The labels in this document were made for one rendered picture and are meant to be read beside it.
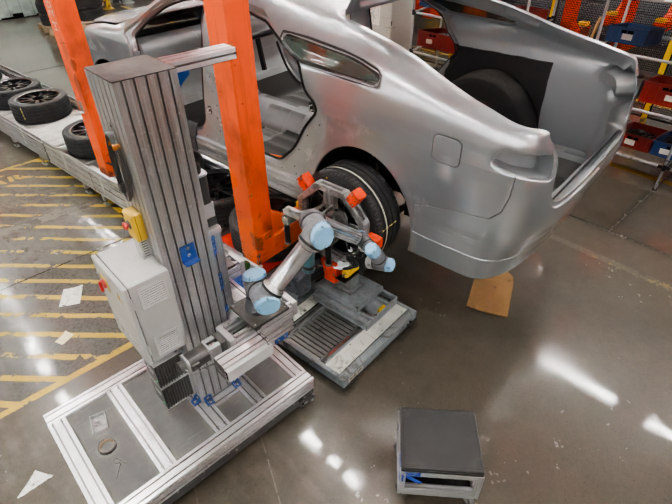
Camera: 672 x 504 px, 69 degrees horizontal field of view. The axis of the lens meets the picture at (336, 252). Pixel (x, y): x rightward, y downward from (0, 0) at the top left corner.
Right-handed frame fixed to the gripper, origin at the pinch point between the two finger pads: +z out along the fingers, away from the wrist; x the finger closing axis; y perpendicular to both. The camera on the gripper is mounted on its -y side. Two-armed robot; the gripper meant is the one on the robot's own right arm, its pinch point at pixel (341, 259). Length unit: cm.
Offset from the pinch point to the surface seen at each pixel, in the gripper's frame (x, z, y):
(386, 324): -22, 12, -85
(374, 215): -33.9, -4.8, 5.4
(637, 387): -63, -133, -146
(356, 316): -13, 27, -71
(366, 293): -31, 28, -67
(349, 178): -41.2, 9.7, 26.3
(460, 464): 57, -82, -68
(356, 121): -59, 5, 53
